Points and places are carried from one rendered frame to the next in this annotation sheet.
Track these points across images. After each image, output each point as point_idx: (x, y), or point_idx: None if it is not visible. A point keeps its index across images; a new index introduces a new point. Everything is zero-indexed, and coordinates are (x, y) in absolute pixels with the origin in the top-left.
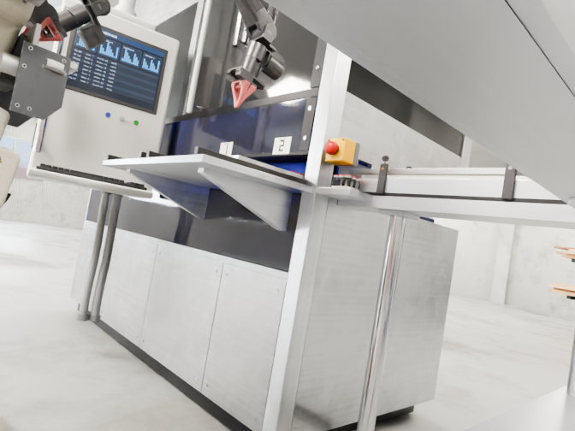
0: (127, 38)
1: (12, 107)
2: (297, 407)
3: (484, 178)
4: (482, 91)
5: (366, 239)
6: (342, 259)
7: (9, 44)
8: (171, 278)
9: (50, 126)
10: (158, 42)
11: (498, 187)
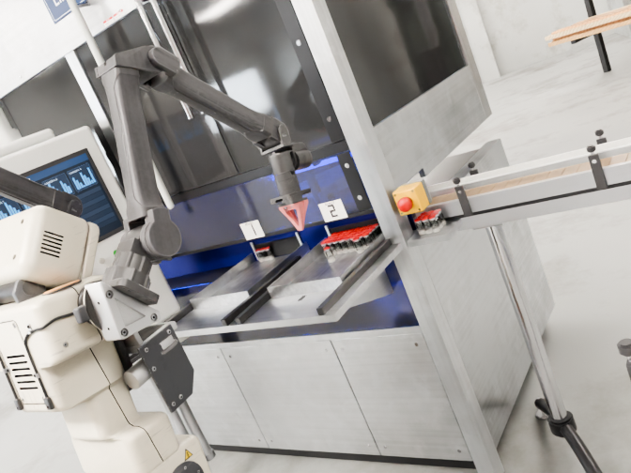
0: (40, 171)
1: (172, 408)
2: (487, 419)
3: (561, 159)
4: None
5: (454, 237)
6: (450, 276)
7: (118, 358)
8: (267, 374)
9: None
10: (70, 146)
11: (589, 179)
